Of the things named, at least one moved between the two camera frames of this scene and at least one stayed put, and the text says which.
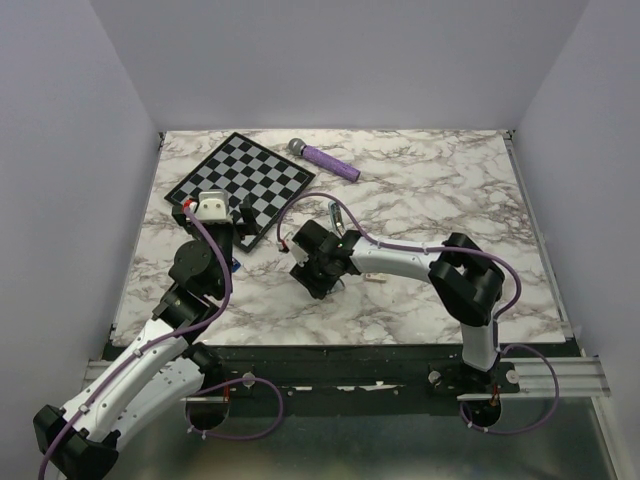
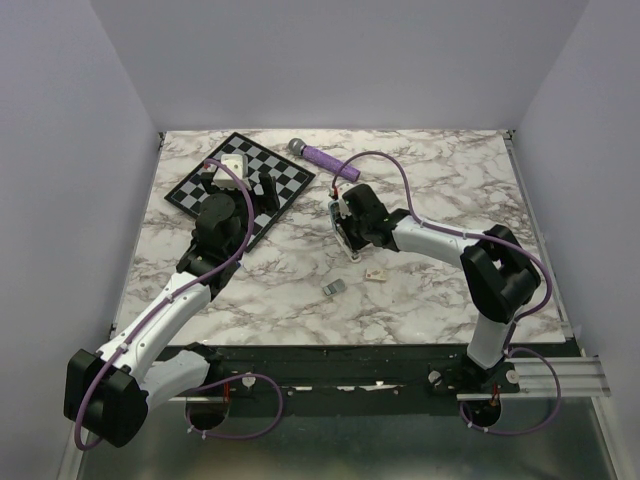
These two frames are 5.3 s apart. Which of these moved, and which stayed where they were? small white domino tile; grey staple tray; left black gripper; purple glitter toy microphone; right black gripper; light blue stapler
Moved: right black gripper; left black gripper
Stayed: small white domino tile; light blue stapler; grey staple tray; purple glitter toy microphone
